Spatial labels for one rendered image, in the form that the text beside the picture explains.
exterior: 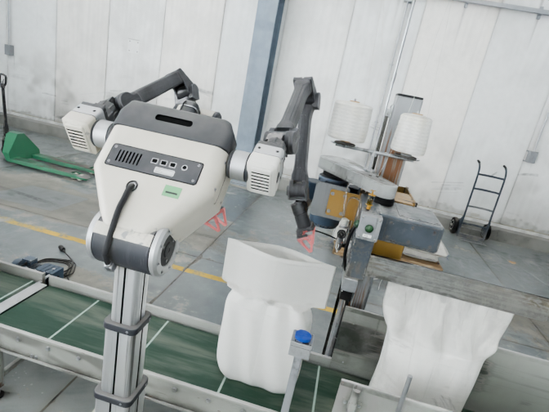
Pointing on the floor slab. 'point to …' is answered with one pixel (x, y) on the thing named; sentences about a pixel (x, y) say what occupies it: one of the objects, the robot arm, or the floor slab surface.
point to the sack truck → (479, 208)
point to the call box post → (291, 384)
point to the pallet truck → (19, 154)
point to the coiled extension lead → (61, 261)
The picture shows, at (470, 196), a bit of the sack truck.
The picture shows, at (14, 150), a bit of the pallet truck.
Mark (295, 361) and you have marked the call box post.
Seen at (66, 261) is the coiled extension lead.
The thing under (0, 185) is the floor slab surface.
